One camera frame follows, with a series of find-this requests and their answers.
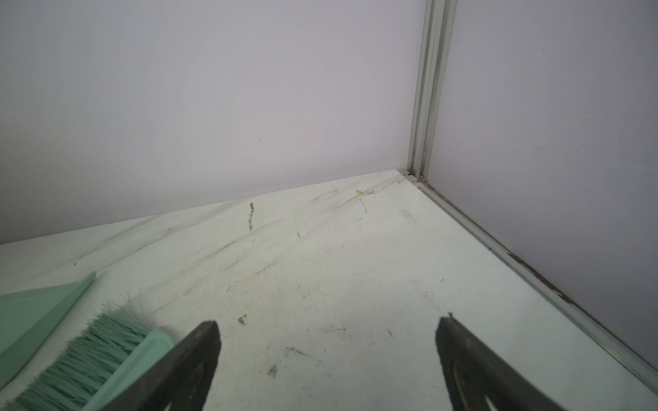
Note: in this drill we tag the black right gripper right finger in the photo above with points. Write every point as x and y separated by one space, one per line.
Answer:
477 379

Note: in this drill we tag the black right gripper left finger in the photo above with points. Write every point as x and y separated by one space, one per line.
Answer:
181 380

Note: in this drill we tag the aluminium table edge rail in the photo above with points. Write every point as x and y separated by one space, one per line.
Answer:
612 345

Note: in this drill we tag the green plastic dustpan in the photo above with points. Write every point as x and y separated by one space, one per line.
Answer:
28 318

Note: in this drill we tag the aluminium frame corner post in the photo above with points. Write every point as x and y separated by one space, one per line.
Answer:
437 32

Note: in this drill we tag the green hand brush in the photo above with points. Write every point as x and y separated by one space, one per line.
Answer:
117 347

